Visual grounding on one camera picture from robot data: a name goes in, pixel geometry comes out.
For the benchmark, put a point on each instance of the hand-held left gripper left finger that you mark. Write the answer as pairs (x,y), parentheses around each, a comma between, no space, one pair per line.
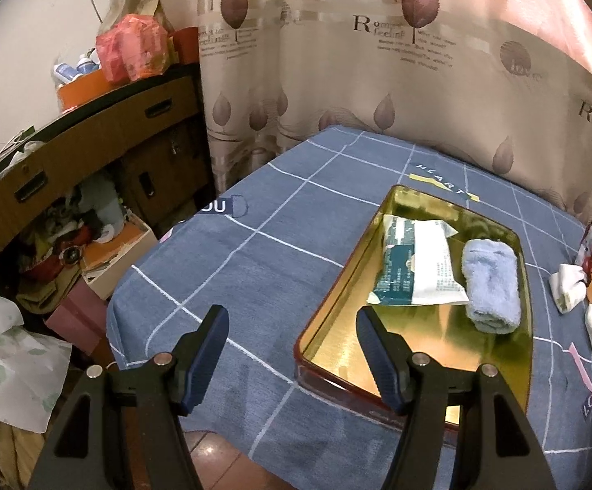
(201,367)

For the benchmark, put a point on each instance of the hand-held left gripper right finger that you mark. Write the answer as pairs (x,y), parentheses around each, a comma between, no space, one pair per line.
(377,362)

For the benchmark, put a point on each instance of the gold metal tray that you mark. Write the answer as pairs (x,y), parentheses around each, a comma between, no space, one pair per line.
(428,337)

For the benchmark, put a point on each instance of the green and white tissue pack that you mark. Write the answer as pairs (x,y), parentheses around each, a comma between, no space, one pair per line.
(418,270)

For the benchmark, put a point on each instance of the white sock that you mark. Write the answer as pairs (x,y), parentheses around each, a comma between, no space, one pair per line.
(566,283)

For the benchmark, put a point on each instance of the blue checked bed sheet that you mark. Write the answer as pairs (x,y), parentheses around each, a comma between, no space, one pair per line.
(255,265)

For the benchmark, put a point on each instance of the pink box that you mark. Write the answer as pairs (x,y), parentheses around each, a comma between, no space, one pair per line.
(81,316)

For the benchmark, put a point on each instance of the white open cardboard box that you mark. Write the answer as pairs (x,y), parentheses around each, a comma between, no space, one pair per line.
(117,265)

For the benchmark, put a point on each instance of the rolled light blue towel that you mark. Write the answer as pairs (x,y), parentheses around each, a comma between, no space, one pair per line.
(490,286)

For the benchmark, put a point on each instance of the pile of toys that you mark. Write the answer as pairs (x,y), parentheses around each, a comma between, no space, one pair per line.
(66,245)

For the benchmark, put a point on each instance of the white floral plastic bag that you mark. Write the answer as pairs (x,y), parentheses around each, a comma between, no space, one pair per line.
(10,362)

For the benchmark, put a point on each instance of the wooden desk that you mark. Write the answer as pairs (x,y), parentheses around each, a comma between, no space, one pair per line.
(71,158)

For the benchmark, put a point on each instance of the orange box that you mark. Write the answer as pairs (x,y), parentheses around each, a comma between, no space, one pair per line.
(86,89)

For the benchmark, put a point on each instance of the beige leaf print curtain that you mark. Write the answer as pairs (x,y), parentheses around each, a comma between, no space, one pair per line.
(377,61)

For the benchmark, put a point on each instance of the blue capped bottle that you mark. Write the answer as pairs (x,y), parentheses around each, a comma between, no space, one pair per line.
(87,65)
(62,74)

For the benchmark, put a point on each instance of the red box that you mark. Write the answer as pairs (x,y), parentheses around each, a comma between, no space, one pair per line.
(186,43)

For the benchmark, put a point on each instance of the red plastic bag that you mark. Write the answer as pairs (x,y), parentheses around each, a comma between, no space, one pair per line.
(127,46)

